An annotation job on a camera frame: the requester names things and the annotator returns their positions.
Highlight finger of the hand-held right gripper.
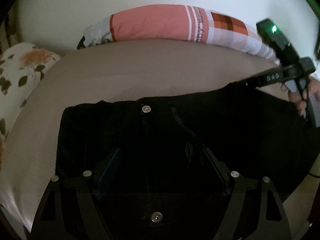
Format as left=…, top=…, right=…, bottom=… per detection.
left=243, top=73, right=263, bottom=88

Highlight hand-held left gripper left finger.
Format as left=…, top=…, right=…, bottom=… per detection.
left=30, top=147, right=123, bottom=240

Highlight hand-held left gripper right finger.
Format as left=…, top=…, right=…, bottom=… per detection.
left=200, top=147, right=292, bottom=240

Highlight black pants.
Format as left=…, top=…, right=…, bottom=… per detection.
left=56, top=81, right=320, bottom=240

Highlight person's right hand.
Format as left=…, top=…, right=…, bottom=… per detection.
left=280, top=76, right=320, bottom=117

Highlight beige bed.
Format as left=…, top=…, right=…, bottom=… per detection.
left=0, top=40, right=320, bottom=240

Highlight pink plaid pillow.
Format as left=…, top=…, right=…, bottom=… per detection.
left=77, top=4, right=280, bottom=65

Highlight white floral pillow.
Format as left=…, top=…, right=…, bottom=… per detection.
left=0, top=42, right=62, bottom=140

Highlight striped curtain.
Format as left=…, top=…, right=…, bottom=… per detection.
left=0, top=12, right=21, bottom=53

